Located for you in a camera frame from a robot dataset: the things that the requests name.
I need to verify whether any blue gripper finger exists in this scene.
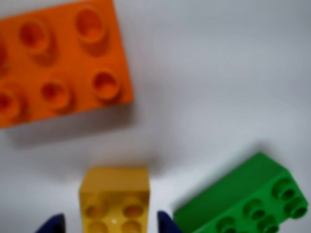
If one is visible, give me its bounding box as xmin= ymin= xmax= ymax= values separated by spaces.
xmin=36 ymin=213 xmax=66 ymax=233
xmin=157 ymin=210 xmax=182 ymax=233

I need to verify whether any yellow 2x2 block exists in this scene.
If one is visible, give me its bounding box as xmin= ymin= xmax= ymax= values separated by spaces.
xmin=78 ymin=166 xmax=151 ymax=233

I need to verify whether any green 2x4 block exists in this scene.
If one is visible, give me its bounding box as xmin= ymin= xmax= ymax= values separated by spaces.
xmin=173 ymin=152 xmax=310 ymax=233

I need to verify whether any orange 2x4 block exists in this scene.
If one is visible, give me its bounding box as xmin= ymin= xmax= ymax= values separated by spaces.
xmin=0 ymin=0 xmax=134 ymax=129

